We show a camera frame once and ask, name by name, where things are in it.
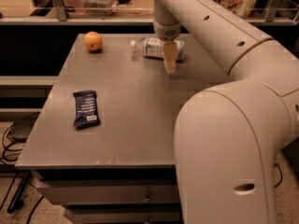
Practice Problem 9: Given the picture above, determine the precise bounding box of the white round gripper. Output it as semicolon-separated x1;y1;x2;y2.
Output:
153;21;181;74

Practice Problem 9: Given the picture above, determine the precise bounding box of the clear blue-label plastic bottle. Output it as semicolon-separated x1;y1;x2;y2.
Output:
130;37;185;62

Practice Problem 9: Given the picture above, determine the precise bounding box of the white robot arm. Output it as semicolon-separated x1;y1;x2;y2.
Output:
154;0;299;224

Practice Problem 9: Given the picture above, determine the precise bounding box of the orange fruit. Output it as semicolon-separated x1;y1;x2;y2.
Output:
83;32;103;51

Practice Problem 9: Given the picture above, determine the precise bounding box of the clear plastic container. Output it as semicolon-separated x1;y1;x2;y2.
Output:
81;0;118;16

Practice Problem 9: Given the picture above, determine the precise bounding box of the dark blue snack bar wrapper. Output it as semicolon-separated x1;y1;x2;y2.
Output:
73;91;101;129

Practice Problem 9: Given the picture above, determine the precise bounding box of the grey metal drawer cabinet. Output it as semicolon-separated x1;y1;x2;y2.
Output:
16;35;228;224

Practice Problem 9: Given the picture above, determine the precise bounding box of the dark power adapter box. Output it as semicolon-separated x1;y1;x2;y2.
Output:
7;119;36;143

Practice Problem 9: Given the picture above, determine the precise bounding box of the black floor cable right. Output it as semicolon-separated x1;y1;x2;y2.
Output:
273;163;283;189

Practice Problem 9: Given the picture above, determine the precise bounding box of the grey metal shelf rail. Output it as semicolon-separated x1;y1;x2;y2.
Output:
0;16;299;26

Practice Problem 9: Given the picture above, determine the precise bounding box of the black floor cables left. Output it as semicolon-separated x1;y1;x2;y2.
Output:
0;112;45;224

